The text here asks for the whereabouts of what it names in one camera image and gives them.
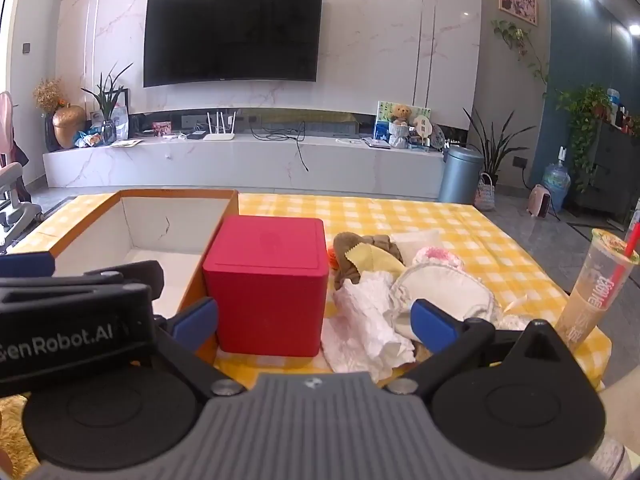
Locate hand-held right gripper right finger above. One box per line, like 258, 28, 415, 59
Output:
387, 299, 576, 402

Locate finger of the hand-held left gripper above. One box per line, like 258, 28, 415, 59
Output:
0, 260, 166, 309
0, 252, 55, 281

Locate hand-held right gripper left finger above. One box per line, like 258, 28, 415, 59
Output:
154, 297, 247, 402

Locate orange-rimmed white box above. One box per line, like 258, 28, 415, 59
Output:
30, 189, 240, 361

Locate pile of trash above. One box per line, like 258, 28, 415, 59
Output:
322, 270, 417, 382

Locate white lace-edged pouch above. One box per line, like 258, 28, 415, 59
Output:
390, 262, 497, 335

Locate pink knitted item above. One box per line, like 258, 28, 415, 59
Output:
412, 246, 464, 267

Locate red square box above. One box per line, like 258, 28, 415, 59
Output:
202, 215, 330, 358

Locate pink swivel chair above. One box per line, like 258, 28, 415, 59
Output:
0, 91, 44, 254

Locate brown cloth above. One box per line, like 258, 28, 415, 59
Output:
332, 232, 404, 292

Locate yellow checkered tablecloth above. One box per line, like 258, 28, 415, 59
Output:
10, 192, 614, 397

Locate white marble television cabinet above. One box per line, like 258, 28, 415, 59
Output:
42, 132, 447, 199

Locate woven basket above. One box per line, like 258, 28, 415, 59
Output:
474, 172, 497, 211

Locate snack packets pile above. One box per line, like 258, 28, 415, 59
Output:
75, 127, 109, 149

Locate golden vase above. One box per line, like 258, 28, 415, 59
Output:
52, 105, 86, 150

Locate grey-blue trash can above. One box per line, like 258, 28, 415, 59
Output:
438, 146, 485, 206

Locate milk tea plastic cup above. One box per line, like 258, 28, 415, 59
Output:
554, 228, 640, 357

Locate clear plastic bottle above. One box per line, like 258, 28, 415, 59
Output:
112, 102, 130, 140

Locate white router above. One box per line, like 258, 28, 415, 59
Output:
202, 111, 237, 142

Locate small pink heater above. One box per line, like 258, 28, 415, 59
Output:
529, 184, 552, 219

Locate dried flower bunch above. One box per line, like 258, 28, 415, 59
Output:
32, 77, 64, 114

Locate green plant in glass vase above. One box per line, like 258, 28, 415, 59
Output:
81, 62, 135, 144

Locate blue water jug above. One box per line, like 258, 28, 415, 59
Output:
541, 146, 572, 211

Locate tall leafy floor plant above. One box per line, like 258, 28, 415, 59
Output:
462, 107, 536, 181

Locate teddy bear bouquet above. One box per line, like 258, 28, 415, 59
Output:
387, 104, 416, 150

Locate red drinking straw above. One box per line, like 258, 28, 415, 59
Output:
597, 205, 640, 307

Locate dark sideboard cabinet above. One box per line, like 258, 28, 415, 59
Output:
570, 120, 640, 222

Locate potted bushy green plant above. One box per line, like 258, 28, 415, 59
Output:
556, 85, 614, 191

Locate hanging vine plant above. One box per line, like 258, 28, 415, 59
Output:
491, 19, 551, 99

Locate black cables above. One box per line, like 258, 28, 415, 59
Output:
249, 120, 310, 174

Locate black wall television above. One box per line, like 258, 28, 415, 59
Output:
143, 0, 324, 89

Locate framed wall picture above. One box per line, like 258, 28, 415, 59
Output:
498, 0, 539, 27

